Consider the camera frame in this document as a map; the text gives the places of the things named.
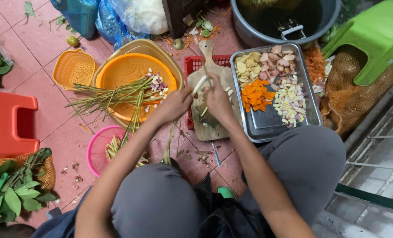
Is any person's right hand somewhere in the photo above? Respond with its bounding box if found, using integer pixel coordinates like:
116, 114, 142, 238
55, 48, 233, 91
204, 72, 237, 122

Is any person's left hand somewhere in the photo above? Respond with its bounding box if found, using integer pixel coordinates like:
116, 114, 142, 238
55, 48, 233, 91
156, 87, 194, 125

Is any lemongrass stalk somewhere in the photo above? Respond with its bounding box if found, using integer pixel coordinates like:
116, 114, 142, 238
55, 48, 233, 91
163, 74, 211, 165

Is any thin kitchen knife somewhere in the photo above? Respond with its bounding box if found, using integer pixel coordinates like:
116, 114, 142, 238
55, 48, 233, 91
201, 61, 214, 87

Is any red plastic crate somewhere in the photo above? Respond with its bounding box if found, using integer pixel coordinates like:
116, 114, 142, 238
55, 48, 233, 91
184, 54, 233, 130

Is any pile of peeled shallots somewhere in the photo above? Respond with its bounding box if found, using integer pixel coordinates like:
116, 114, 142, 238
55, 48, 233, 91
144, 68, 170, 113

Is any pile of yellow ginger slices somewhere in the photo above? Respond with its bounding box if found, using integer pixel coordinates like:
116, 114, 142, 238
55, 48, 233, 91
234, 52, 262, 89

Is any wooden cutting board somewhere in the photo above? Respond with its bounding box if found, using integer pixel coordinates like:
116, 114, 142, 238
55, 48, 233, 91
186, 40, 242, 141

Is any pile of orange turmeric slices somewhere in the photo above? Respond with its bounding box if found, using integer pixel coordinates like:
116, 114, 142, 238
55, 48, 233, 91
241, 79, 276, 113

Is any heap of vegetable scraps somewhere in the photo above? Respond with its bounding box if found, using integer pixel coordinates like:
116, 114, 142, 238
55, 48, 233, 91
162, 10, 222, 52

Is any beige plastic basin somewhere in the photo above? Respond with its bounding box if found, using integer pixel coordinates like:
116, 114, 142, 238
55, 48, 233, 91
91, 39, 185, 130

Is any orange round colander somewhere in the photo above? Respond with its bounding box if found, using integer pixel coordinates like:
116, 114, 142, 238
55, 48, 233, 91
95, 53, 178, 123

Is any metal utensil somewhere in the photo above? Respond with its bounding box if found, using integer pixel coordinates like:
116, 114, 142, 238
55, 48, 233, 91
211, 140, 222, 168

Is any grey plastic bucket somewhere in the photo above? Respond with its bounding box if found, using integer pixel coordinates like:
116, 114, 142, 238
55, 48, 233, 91
230, 0, 342, 49

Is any metal tray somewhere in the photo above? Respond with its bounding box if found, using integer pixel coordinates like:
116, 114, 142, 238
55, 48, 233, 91
230, 42, 323, 143

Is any pile of pink galangal slices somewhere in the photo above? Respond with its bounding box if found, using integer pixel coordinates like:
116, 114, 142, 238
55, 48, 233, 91
259, 45, 297, 90

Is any bunch of lemongrass stalks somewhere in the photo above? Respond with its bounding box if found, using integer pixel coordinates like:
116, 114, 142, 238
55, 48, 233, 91
65, 75, 165, 167

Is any pile of sliced garlic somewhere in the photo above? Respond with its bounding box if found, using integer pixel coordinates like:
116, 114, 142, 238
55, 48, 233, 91
272, 75, 307, 128

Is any white plastic bag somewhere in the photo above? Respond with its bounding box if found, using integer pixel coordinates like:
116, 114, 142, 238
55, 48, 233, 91
108, 0, 169, 35

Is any metal scoop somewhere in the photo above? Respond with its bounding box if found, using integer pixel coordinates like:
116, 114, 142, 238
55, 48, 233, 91
277, 19, 307, 41

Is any pile of carrot peels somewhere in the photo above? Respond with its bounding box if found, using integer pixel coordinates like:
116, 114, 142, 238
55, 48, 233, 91
303, 42, 331, 94

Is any clear blue plastic bag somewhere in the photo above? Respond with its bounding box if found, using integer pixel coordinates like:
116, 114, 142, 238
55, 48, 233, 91
95, 0, 151, 52

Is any green sandal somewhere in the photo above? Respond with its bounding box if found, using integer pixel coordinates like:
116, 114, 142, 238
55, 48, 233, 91
217, 187, 238, 201

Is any pink plastic basket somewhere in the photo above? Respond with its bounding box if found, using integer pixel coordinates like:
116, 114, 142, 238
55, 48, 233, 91
86, 125, 148, 178

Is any person's left leg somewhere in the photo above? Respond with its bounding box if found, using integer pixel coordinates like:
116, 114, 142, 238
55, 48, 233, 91
31, 163, 204, 238

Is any person's leg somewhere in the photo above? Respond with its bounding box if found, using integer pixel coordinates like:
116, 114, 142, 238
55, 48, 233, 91
238, 125, 346, 233
31, 163, 204, 238

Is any small yellow square basket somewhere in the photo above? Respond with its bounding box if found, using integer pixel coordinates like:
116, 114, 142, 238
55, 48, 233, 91
52, 48, 99, 91

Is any person's right leg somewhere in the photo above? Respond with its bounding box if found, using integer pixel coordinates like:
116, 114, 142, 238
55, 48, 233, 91
238, 125, 346, 233

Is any dark apron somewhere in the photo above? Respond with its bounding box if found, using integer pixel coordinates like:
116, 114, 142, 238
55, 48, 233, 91
194, 173, 270, 238

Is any orange mesh sack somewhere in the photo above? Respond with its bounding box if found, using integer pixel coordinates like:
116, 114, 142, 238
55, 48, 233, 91
319, 50, 393, 136

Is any green plastic stool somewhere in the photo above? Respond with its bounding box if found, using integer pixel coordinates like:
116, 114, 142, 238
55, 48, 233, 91
321, 0, 393, 87

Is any orange plastic stool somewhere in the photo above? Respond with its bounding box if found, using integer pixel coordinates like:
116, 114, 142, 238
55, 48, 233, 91
0, 89, 40, 162

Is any mesh sack of green leaves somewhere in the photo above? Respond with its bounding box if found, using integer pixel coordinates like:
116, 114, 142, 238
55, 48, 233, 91
0, 147, 57, 231

